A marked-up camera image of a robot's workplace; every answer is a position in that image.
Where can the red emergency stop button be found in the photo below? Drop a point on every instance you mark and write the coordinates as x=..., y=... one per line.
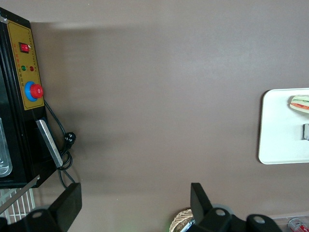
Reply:
x=36, y=90

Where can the black flat snack packet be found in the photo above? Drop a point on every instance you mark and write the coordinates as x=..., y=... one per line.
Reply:
x=306, y=131

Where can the black tray sealing machine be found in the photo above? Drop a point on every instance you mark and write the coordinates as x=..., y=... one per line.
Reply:
x=14, y=120

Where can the red rocker switch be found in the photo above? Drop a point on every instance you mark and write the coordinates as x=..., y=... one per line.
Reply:
x=24, y=47

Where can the clear acrylic bottle rack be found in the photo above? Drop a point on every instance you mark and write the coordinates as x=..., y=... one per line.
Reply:
x=280, y=221

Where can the silver foil trays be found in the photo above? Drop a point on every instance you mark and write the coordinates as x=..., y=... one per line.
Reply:
x=189, y=225

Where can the beige plastic tray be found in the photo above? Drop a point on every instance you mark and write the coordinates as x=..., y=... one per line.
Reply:
x=277, y=135

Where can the oval wicker basket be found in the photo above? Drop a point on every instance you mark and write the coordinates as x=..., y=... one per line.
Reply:
x=179, y=217

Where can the small wrapped triangle sandwich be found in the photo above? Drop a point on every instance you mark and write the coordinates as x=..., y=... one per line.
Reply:
x=299, y=104

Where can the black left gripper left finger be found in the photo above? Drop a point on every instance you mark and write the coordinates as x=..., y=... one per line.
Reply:
x=65, y=207

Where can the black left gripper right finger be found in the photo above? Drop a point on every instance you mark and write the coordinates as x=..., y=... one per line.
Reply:
x=205, y=217

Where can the red cola bottle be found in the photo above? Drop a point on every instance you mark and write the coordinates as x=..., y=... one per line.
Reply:
x=296, y=225

